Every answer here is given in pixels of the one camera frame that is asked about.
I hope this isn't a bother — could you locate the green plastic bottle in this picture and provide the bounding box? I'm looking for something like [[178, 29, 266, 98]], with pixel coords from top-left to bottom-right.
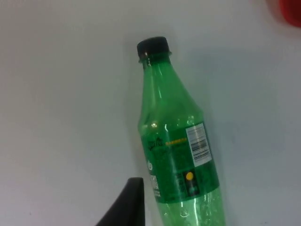
[[136, 37, 227, 226]]

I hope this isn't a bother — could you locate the red tray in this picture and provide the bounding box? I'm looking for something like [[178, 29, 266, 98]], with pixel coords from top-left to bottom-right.
[[268, 0, 301, 27]]

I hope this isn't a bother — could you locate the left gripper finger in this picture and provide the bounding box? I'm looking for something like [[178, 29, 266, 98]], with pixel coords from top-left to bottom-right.
[[95, 178, 146, 226]]

